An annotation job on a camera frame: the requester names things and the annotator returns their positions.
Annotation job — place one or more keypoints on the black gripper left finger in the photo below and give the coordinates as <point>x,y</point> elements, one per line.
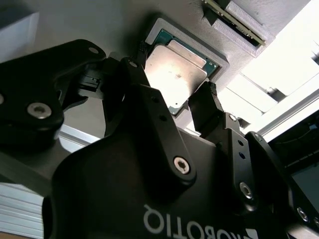
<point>37,87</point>

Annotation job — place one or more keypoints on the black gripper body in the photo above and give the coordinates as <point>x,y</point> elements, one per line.
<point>112,199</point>

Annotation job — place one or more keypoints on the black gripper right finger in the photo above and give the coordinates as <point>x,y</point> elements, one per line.
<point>239,161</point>

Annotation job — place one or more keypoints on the silver green CPU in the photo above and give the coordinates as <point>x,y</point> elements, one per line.
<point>172,74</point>

